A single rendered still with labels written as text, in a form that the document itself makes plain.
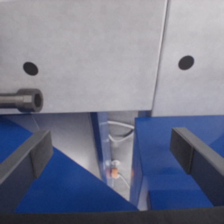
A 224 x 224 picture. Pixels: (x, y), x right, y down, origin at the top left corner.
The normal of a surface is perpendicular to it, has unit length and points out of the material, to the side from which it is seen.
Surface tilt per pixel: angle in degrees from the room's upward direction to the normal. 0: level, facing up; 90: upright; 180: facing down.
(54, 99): 0
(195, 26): 0
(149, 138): 90
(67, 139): 0
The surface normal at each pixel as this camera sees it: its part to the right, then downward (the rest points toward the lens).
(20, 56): -0.01, 0.65
